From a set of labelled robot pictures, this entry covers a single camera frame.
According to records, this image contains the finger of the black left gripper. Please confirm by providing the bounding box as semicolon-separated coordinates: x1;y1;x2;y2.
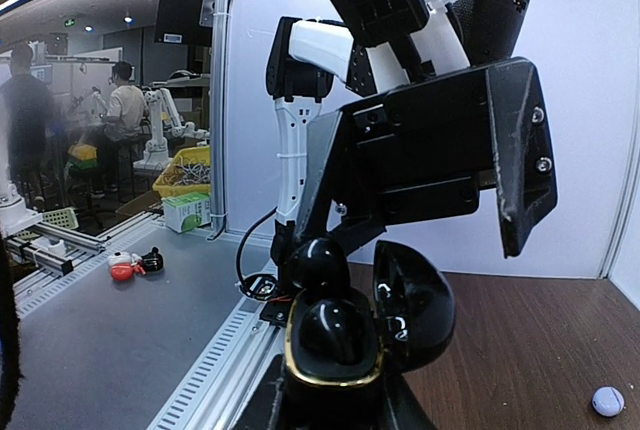
294;109;390;255
486;57;558;258

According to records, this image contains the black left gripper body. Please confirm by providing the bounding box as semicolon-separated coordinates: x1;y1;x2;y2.
335;66;493;227

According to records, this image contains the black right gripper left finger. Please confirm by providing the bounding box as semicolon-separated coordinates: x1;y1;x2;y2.
232;354;287;430

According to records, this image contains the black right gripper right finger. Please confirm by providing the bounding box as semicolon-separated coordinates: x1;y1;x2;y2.
379;374;435;430

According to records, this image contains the black earbud charging case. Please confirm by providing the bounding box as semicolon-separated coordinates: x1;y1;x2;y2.
285;240;456;389

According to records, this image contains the lilac earbud charging case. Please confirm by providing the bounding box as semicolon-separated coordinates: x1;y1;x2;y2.
591;386;625;418

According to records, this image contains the black earbud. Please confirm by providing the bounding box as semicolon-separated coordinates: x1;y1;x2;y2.
299;299;370;365
287;237;351;296

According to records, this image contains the black earbud front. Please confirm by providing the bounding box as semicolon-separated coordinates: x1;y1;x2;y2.
299;299;370;365

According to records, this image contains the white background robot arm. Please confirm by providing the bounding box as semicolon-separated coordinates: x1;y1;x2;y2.
133;88;210;172

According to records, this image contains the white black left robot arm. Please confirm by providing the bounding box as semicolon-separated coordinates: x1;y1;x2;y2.
266;0;557;294

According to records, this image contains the left controller circuit board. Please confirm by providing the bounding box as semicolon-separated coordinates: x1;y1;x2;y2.
239;273;279;301

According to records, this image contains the yellow parts bin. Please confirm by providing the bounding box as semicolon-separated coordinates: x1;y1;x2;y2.
152;146;211;198

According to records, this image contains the green white carton box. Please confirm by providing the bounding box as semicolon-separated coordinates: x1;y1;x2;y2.
162;192;211;234

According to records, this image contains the black item on bench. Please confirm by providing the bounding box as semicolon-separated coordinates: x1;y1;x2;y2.
141;247;164;273

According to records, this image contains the red white item on bench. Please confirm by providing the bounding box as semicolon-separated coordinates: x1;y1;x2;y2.
107;252;146;282

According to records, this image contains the seated person white shirt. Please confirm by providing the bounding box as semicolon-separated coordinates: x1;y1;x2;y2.
91;61;147;198

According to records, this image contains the standing person dark shirt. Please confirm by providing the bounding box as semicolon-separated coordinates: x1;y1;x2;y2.
1;43;55;210

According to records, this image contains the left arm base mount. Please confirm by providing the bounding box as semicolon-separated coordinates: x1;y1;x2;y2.
260;296;293;328

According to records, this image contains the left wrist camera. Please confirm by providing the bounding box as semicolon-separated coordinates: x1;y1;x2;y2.
330;0;471;93

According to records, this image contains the black wall monitor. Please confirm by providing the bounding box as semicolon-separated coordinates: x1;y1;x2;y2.
154;0;215;47

